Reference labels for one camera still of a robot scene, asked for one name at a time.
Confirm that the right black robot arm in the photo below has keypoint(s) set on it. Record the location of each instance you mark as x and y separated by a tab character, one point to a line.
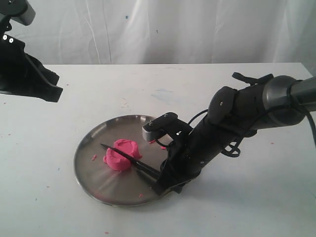
232	115

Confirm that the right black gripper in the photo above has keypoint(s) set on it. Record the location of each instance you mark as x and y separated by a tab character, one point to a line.
174	173

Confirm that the white backdrop curtain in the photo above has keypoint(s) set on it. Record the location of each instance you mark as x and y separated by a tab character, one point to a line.
170	31

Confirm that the black knife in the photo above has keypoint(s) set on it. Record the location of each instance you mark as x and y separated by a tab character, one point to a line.
152	172

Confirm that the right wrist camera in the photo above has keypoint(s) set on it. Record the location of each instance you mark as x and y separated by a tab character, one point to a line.
167	124

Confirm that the round steel plate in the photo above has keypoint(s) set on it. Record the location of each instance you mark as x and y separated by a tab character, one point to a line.
117	188

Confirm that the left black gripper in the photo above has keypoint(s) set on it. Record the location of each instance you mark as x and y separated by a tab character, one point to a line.
22	74

